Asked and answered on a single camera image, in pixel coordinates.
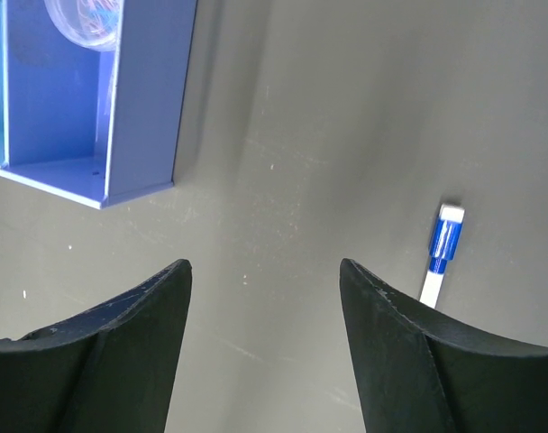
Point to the purple drawer bin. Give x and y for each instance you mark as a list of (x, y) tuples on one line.
[(97, 128)]

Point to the clear paper clip jar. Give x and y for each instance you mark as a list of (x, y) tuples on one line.
[(90, 24)]

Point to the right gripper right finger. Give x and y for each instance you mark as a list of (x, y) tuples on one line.
[(419, 370)]

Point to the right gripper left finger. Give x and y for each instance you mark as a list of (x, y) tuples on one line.
[(110, 368)]

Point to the blue white marker pen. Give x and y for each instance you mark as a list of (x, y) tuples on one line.
[(444, 241)]

